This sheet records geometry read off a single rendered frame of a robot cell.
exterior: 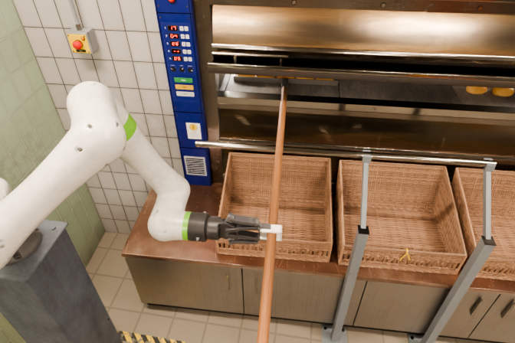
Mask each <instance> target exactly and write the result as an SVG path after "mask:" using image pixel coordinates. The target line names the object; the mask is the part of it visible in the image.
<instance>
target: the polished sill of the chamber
mask: <svg viewBox="0 0 515 343"><path fill-rule="evenodd" d="M280 96H281V94H274V93H247V92H233V91H219V92H218V95H217V101H218V103H227V104H241V105H254V106H280ZM286 107H293V108H307V109H332V110H345V111H359V112H372V113H398V114H411V115H425V116H450V117H464V118H477V119H502V120H515V107H509V106H482V105H468V104H454V103H426V102H412V101H398V100H371V99H357V98H343V97H329V96H302V95H288V94H287V105H286Z"/></svg>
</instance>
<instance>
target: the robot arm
mask: <svg viewBox="0 0 515 343"><path fill-rule="evenodd" d="M67 110H68V112H69V115H70V118H71V129H70V130H69V131H68V132H67V134H66V135H65V137H64V138H63V139H62V140H61V141H60V142H59V143H58V145H57V146H56V147H55V148H54V150H53V151H52V152H51V153H50V154H49V155H48V157H47V158H46V159H45V160H44V161H43V162H42V163H41V164H40V165H39V166H38V167H37V168H36V169H35V170H34V171H33V172H32V173H31V174H30V175H29V176H28V177H27V178H26V179H25V180H24V181H23V182H22V183H21V184H20V185H19V186H18V187H17V188H16V189H15V190H14V191H13V190H12V189H11V187H10V185H9V183H8V182H7V181H6V180H4V179H3V178H0V269H1V268H3V267H4V266H10V265H14V264H16V263H20V262H21V261H23V260H26V259H27V258H29V256H31V255H32V254H33V253H34V252H35V251H36V250H37V249H38V248H39V246H40V245H41V241H42V234H41V232H40V230H39V228H38V226H39V225H40V224H41V223H42V222H43V220H44V219H45V218H46V217H47V216H48V215H49V214H50V213H51V212H52V211H54V210H55V209H56V208H57V207H58V206H59V205H60V204H61V203H62V202H63V201H64V200H66V199H67V198H68V197H69V196H70V195H71V194H73V193H74V192H75V191H76V190H77V189H78V188H79V187H80V186H81V185H83V184H84V183H85V182H87V181H88V180H89V179H91V178H92V177H93V176H95V174H97V173H98V172H100V171H101V170H102V169H104V168H106V167H107V166H108V165H109V164H111V163H112V162H114V161H116V160H117V159H118V158H120V159H121V160H123V161H124V162H125V163H127V164H128V166H129V167H131V168H132V169H133V170H134V171H135V172H136V173H138V174H139V175H140V176H141V177H142V178H143V179H144V180H145V181H146V182H147V183H148V184H149V185H150V186H151V187H152V189H153V190H154V191H155V192H156V193H157V199H156V203H155V205H154V208H153V211H152V213H151V214H150V217H149V220H148V230H149V233H150V234H151V236H152V237H153V238H155V239H156V240H159V241H170V240H190V241H200V242H205V241H206V240H207V239H209V240H219V239H220V238H224V239H228V241H229V243H228V244H229V245H232V244H258V242H259V241H260V240H267V233H273V234H277V239H276V241H281V238H282V225H275V224H263V223H261V222H260V221H259V218H257V217H246V216H241V215H235V214H232V213H228V216H227V218H225V219H221V217H216V216H211V217H210V216H209V213H206V212H205V211H204V212H203V213H200V212H190V211H185V206H186V204H187V201H188V199H189V195H190V185H189V183H188V182H187V180H186V179H185V178H183V177H182V176H181V175H180V174H179V173H178V172H177V171H176V170H174V169H173V168H172V167H171V165H170V164H169V163H168V162H167V161H166V160H165V159H164V158H163V157H162V156H161V155H160V154H159V153H158V152H157V150H156V149H155V148H154V147H153V145H152V144H151V143H150V141H149V140H148V139H147V138H146V136H145V134H144V133H143V131H142V130H141V128H140V127H139V126H138V124H137V123H136V121H135V120H134V119H133V117H132V116H131V115H130V114H129V112H128V111H127V110H126V108H125V107H124V106H123V104H122V103H121V102H120V101H119V100H118V99H117V97H116V96H115V95H114V94H113V92H112V91H111V90H110V89H109V88H108V87H106V86H105V85H103V84H102V83H98V82H95V81H86V82H83V83H79V84H78V85H76V86H75V87H74V88H73V89H72V90H71V91H70V92H69V94H68V96H67ZM248 230H258V232H259V233H257V232H252V231H248ZM237 232H238V234H237Z"/></svg>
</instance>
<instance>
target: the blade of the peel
mask: <svg viewBox="0 0 515 343"><path fill-rule="evenodd" d="M233 78H234V81H246V82H263V83H281V82H282V78H277V77H275V78H271V77H257V75H255V77H238V76H237V74H234V76H233ZM288 82H289V83H297V84H314V85H332V86H338V83H339V80H316V78H314V80H307V79H296V77H295V78H294V79H288Z"/></svg>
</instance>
